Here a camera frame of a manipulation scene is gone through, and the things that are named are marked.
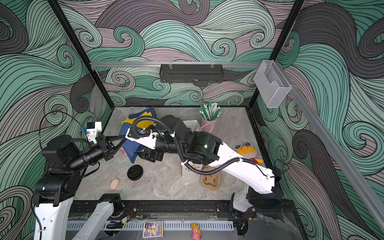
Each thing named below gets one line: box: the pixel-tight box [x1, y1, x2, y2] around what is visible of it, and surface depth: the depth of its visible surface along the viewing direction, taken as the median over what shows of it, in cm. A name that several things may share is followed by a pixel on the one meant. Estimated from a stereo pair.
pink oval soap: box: [110, 179, 120, 191], surface depth 81 cm
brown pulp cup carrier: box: [201, 166, 221, 190], surface depth 81 cm
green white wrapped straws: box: [199, 102, 221, 121], surface depth 96 cm
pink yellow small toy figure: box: [191, 223, 202, 240], surface depth 66 cm
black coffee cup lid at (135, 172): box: [127, 164, 144, 181], surface depth 85 cm
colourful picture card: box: [142, 221, 164, 238], surface depth 68 cm
